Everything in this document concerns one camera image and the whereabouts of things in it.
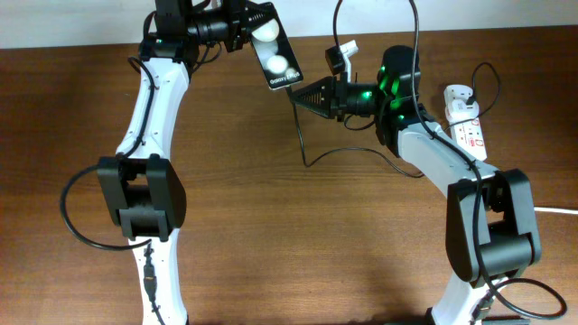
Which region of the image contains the black USB charging cable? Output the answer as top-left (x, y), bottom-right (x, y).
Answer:
top-left (284, 61), bottom-right (501, 180)

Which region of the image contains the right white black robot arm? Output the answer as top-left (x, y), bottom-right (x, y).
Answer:
top-left (288, 45), bottom-right (542, 324)

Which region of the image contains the white power strip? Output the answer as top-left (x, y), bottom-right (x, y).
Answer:
top-left (443, 84), bottom-right (487, 161)

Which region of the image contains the white USB charger adapter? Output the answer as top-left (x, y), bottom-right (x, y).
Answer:
top-left (445, 99), bottom-right (480, 123)

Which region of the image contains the black Samsung Galaxy flip phone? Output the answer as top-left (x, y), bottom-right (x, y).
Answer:
top-left (250, 7), bottom-right (303, 90)

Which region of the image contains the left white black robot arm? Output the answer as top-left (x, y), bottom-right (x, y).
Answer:
top-left (97, 1), bottom-right (278, 324)

